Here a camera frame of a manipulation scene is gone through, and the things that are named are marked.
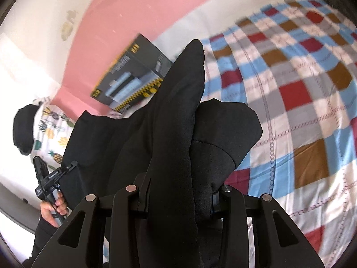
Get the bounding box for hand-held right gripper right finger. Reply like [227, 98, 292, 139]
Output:
[211, 184, 322, 268]

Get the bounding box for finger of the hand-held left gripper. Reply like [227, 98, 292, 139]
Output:
[58, 160, 79, 175]

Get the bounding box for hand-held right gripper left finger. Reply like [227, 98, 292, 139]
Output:
[31, 173, 152, 268]

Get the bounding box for black hooded garment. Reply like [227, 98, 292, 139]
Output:
[58, 39, 264, 268]

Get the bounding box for person's left hand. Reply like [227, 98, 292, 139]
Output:
[40, 192, 69, 227]

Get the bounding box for pineapple print cloth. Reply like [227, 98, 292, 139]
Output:
[29, 96, 77, 174]

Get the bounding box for black round cushion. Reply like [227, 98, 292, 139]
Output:
[12, 104, 38, 155]

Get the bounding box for person's dark clothing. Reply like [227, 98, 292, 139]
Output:
[24, 219, 60, 268]

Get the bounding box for dark printed cardboard box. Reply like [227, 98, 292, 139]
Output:
[91, 33, 175, 113]

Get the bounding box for checkered patchwork blanket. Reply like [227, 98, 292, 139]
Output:
[103, 0, 357, 268]

